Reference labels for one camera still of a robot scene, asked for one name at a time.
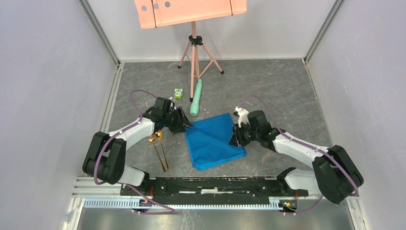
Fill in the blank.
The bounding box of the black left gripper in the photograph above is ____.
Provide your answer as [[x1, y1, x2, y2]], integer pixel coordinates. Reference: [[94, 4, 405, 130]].
[[163, 106, 193, 135]]

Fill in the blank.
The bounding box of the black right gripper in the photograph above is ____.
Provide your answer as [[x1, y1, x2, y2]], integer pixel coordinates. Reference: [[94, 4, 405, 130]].
[[228, 121, 260, 148]]

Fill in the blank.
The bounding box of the blue cloth napkin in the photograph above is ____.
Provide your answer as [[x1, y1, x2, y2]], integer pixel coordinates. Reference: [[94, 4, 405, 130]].
[[185, 113, 247, 171]]

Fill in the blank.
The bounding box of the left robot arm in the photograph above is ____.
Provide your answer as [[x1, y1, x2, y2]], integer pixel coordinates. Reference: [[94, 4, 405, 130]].
[[82, 97, 193, 195]]

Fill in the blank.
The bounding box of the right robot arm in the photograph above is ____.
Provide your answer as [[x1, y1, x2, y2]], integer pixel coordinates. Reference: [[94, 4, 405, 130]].
[[229, 106, 364, 204]]

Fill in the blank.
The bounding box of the gold spoon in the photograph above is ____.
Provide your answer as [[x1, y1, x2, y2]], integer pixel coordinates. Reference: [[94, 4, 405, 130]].
[[155, 130, 169, 169]]

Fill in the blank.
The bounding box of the green owl toy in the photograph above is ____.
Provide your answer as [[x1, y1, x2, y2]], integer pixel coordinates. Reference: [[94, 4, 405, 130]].
[[173, 88, 183, 100]]

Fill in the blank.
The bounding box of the gold fork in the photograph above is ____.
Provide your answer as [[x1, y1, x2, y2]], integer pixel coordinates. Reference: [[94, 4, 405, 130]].
[[149, 135, 166, 172]]

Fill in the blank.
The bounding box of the mint green flashlight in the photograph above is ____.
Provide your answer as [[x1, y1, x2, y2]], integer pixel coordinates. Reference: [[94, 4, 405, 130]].
[[190, 79, 203, 116]]

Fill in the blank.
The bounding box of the pink music stand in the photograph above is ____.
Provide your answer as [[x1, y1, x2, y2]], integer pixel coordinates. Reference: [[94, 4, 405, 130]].
[[134, 0, 247, 101]]

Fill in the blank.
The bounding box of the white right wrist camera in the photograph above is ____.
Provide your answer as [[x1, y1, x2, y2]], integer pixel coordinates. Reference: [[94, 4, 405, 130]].
[[233, 106, 249, 128]]

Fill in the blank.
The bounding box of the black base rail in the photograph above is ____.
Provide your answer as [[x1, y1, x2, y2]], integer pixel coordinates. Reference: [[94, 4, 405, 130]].
[[137, 176, 309, 205]]

